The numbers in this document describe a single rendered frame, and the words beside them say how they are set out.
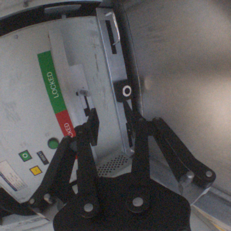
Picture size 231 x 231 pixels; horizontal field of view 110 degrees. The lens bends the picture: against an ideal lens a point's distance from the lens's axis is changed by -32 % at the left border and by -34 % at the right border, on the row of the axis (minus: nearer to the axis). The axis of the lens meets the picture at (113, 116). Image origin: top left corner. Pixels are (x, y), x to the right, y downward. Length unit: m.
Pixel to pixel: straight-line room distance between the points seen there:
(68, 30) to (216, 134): 0.44
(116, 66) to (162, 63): 0.13
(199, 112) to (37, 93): 0.38
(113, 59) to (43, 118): 0.25
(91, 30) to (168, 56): 0.22
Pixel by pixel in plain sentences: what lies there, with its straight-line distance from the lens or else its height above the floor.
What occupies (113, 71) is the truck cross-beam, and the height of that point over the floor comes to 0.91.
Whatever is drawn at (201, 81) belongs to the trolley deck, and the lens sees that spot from 0.27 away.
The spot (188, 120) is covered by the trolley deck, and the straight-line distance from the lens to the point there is 0.31.
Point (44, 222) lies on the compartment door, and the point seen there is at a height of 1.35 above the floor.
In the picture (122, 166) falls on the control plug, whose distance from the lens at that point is 0.36.
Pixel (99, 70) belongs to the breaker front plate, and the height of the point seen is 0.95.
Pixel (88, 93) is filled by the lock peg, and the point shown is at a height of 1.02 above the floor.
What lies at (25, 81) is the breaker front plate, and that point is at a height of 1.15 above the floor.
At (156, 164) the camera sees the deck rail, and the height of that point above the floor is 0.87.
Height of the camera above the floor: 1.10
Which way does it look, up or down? 25 degrees down
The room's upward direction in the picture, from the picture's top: 114 degrees counter-clockwise
